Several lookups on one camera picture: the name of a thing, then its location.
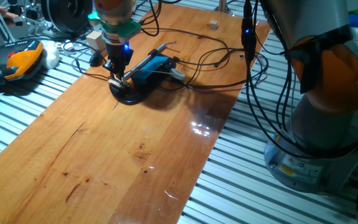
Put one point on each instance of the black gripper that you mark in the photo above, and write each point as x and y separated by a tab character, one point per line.
120	57

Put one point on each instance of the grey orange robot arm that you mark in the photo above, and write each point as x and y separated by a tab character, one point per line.
306	18

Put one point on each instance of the black oval docking station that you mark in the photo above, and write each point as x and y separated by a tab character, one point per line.
129	98

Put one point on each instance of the person left hand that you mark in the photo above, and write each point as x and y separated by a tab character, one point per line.
7	14

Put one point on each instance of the silver metal rod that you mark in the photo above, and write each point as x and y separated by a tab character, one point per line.
145	61

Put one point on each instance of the blue box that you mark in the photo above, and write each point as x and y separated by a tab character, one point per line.
151	70

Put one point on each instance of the tall wooden block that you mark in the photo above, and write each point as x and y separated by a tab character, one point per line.
94	40

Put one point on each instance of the white power adapter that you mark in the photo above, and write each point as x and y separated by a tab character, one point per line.
68	46

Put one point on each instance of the glossy wooden board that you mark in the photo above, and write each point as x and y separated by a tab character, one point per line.
104	140

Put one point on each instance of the white rounded lump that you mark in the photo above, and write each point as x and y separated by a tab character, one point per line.
51	56

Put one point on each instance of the black round spool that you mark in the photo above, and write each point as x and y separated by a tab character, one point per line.
67	14

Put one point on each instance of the orange black teach pendant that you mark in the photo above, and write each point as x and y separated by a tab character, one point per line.
17	62

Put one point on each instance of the metal clamp stand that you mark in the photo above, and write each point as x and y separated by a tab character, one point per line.
31	15

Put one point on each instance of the small wooden cube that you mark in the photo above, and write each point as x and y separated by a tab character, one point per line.
213	25

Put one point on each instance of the silver pole foot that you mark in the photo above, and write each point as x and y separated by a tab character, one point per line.
222	6

